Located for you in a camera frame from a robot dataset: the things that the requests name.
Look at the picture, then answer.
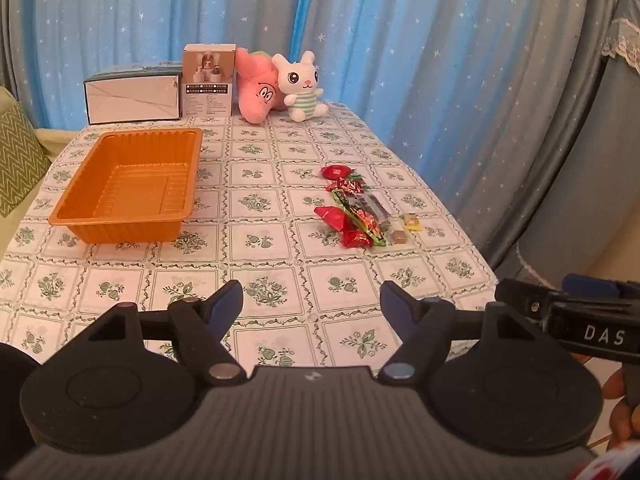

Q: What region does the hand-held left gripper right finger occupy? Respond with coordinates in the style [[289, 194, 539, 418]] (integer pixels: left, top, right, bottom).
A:
[[377, 281, 548, 387]]

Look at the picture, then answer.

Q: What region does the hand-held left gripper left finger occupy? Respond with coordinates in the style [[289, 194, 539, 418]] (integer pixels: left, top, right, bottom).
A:
[[90, 280, 247, 387]]

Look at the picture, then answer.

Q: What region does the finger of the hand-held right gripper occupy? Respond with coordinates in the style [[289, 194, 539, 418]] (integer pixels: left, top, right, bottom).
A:
[[561, 273, 640, 306], [494, 278, 563, 323]]

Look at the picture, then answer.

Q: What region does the green-edged snack packet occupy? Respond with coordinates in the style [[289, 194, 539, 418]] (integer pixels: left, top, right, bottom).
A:
[[330, 191, 390, 247]]

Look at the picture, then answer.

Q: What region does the black snack packet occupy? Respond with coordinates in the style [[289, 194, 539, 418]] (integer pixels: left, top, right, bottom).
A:
[[350, 195, 393, 233]]

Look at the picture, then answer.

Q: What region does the orange plastic tray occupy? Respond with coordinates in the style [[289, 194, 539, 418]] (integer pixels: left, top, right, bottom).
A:
[[48, 127, 204, 244]]

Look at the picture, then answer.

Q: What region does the person's right hand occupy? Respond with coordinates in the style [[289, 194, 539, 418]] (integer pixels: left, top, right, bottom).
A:
[[602, 367, 640, 453]]

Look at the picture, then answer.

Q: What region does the grey lace-trimmed cover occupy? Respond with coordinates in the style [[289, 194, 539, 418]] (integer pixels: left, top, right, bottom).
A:
[[517, 0, 640, 288]]

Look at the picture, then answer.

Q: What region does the red patterned clothing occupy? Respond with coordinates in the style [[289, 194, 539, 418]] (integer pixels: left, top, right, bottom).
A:
[[570, 440, 640, 480]]

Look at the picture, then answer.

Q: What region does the small product box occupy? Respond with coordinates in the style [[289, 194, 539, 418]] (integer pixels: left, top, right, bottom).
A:
[[182, 43, 237, 117]]

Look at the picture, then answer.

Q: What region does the pink plush toy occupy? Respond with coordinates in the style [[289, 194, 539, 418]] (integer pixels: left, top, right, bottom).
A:
[[235, 47, 286, 125]]

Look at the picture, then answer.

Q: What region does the white long cardboard box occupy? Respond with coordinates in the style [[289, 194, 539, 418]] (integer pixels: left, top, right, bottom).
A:
[[83, 60, 183, 126]]

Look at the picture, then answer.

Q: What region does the white rabbit plush toy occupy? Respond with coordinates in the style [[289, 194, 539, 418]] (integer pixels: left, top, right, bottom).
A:
[[271, 51, 328, 122]]

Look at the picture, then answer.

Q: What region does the green zigzag cushion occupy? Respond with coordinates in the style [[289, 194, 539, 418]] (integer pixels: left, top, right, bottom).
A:
[[0, 105, 53, 218]]

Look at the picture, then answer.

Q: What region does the blue star curtain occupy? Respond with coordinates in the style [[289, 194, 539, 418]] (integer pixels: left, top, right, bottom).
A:
[[0, 0, 626, 271]]

